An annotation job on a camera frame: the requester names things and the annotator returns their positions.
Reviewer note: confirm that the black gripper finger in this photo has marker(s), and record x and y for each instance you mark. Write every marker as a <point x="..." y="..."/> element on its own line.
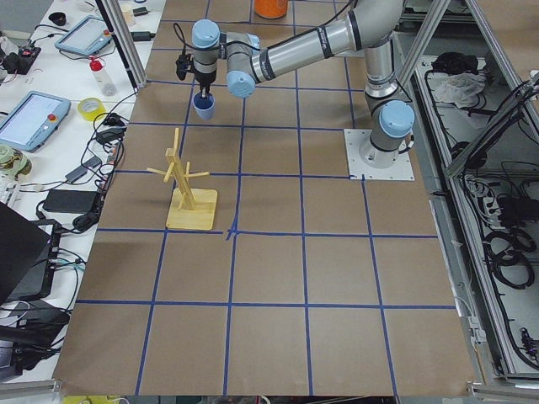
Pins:
<point x="205" y="92"/>

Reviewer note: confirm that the green glass jar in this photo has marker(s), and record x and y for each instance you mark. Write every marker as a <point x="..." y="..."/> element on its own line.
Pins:
<point x="13" y="162"/>

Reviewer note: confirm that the wooden mug tree stand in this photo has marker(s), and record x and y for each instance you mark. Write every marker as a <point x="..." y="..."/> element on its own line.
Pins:
<point x="190" y="208"/>

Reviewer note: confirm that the teach pendant near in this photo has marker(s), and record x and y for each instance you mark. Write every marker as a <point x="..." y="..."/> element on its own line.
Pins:
<point x="33" y="120"/>

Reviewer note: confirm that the aluminium frame post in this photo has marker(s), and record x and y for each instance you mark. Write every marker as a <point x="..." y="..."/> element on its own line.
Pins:
<point x="113" y="17"/>

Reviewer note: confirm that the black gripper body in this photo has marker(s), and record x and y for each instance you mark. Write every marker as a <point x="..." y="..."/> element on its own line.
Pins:
<point x="205" y="77"/>

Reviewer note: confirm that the teach pendant far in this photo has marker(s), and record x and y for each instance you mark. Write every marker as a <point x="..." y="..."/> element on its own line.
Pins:
<point x="86" y="38"/>

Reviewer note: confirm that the light blue cup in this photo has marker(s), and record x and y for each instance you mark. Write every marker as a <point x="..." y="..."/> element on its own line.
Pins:
<point x="204" y="105"/>

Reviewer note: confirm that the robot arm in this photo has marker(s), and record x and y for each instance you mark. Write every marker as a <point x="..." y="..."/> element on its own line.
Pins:
<point x="367" y="27"/>

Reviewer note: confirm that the orange can container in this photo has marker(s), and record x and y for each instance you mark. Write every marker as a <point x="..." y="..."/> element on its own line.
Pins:
<point x="271" y="9"/>

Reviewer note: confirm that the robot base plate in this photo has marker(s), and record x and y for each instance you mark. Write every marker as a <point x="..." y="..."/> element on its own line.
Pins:
<point x="365" y="162"/>

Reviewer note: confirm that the white squeeze bottle red cap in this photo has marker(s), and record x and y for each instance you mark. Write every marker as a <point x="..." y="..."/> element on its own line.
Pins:
<point x="102" y="78"/>

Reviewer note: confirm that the teach pendant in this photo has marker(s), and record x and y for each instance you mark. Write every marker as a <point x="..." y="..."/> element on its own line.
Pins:
<point x="86" y="38"/>
<point x="33" y="120"/>

